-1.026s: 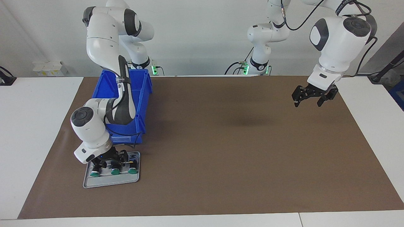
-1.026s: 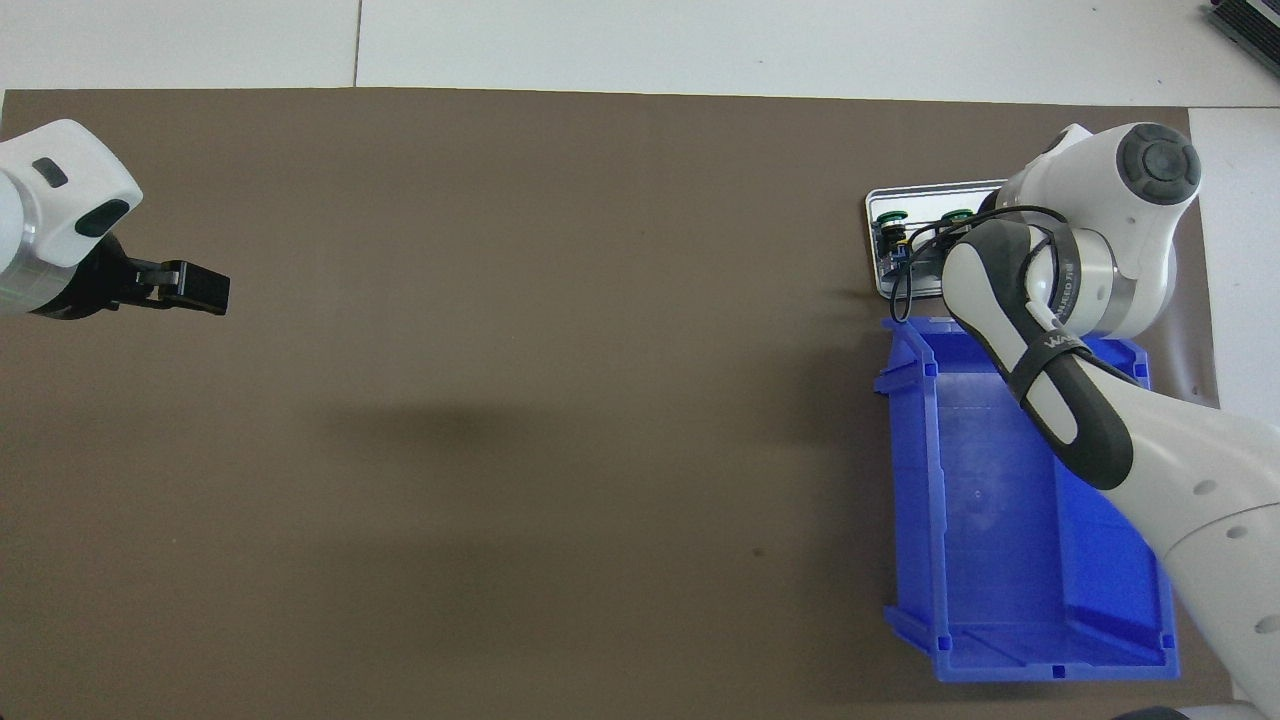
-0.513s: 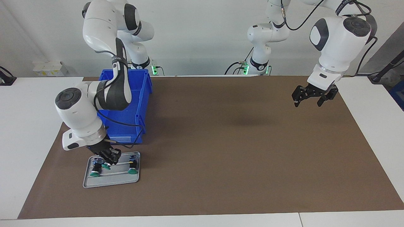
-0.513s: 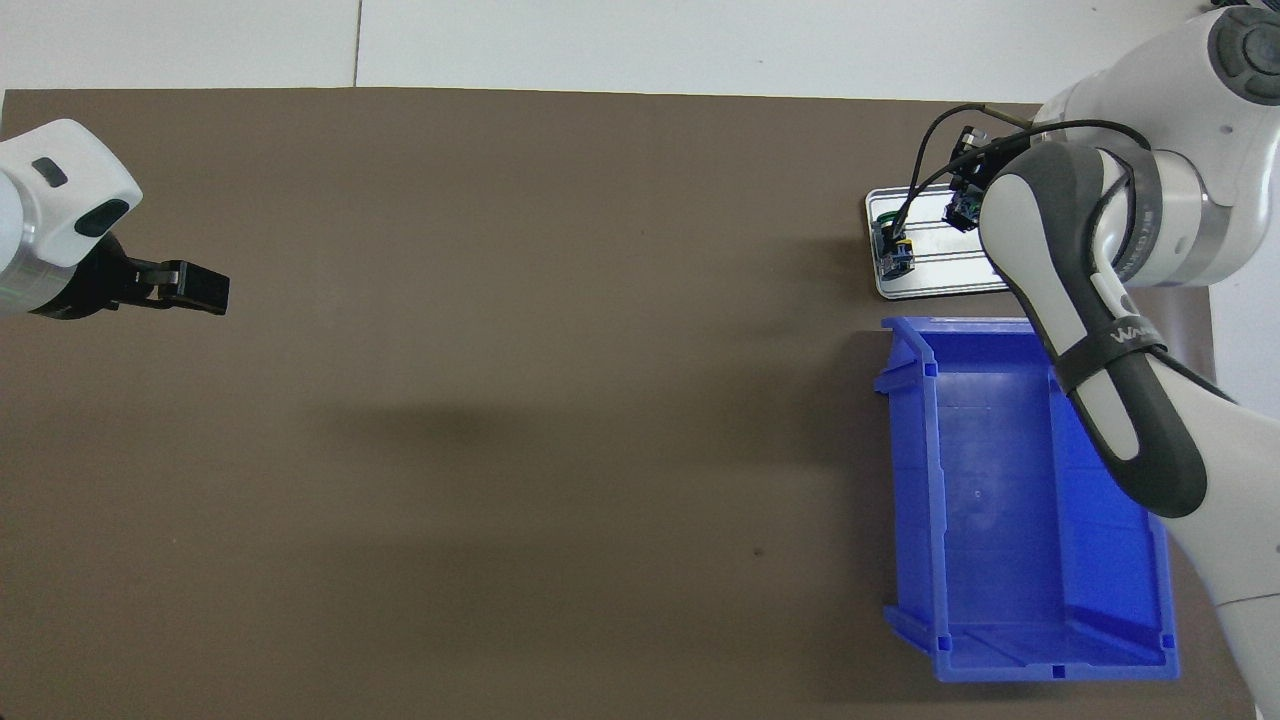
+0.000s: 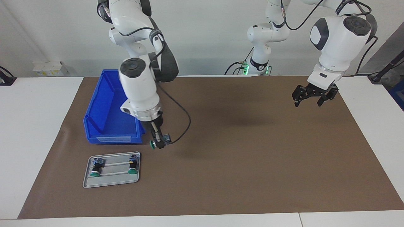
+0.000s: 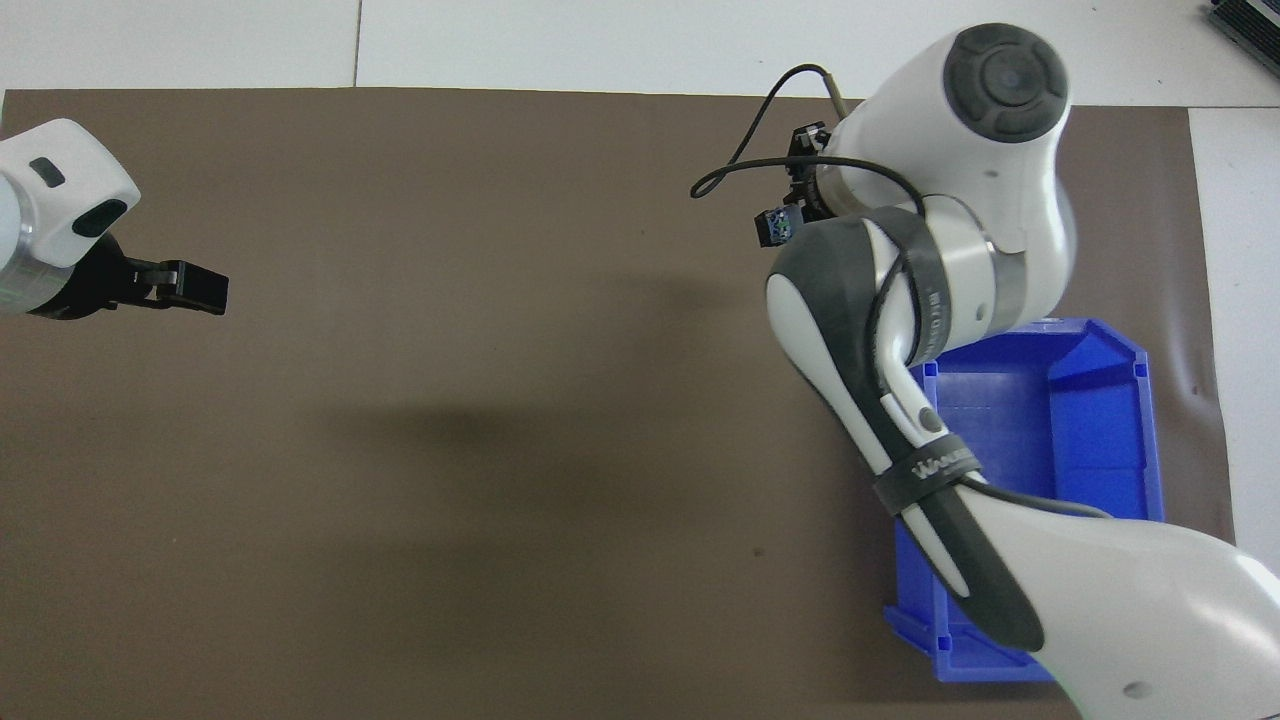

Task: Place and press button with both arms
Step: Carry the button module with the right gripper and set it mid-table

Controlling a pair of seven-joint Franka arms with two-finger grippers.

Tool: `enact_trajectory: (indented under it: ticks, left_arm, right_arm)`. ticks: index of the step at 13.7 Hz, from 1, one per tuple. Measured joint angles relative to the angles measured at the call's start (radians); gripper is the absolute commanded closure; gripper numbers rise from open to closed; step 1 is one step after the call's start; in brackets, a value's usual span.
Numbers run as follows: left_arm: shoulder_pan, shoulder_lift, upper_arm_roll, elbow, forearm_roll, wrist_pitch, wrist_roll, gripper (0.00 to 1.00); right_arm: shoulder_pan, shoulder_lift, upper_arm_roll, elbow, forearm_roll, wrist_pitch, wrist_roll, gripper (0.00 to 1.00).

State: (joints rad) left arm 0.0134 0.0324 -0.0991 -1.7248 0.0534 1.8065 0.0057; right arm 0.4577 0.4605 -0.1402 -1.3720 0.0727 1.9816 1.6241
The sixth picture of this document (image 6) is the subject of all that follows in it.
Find grey finned device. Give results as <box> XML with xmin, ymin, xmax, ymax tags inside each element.
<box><xmin>1205</xmin><ymin>0</ymin><xmax>1280</xmax><ymax>66</ymax></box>

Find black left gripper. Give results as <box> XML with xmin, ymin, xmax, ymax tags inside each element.
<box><xmin>28</xmin><ymin>232</ymin><xmax>229</xmax><ymax>321</ymax></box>

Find brown table mat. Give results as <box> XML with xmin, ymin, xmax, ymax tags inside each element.
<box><xmin>0</xmin><ymin>88</ymin><xmax>1257</xmax><ymax>720</ymax></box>

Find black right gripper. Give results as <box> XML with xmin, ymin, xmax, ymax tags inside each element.
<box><xmin>783</xmin><ymin>122</ymin><xmax>836</xmax><ymax>223</ymax></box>

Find blue plastic storage bin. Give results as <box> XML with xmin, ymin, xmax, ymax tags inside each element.
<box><xmin>885</xmin><ymin>318</ymin><xmax>1167</xmax><ymax>683</ymax></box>

